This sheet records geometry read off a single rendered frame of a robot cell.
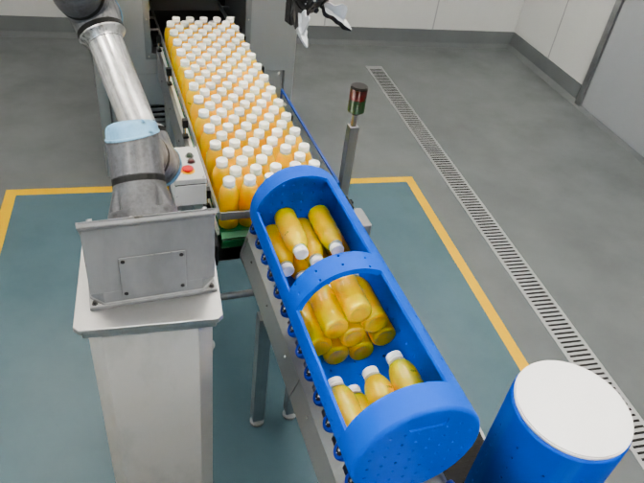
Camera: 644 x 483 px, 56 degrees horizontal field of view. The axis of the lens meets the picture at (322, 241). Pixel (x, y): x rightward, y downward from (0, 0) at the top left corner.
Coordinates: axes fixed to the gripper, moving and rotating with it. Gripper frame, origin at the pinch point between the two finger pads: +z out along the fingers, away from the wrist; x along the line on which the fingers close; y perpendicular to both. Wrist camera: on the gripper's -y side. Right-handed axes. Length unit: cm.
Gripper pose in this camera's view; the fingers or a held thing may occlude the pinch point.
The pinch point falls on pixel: (329, 40)
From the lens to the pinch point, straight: 161.4
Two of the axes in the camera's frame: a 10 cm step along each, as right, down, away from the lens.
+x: 7.5, -4.5, 4.9
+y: 4.3, -2.3, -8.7
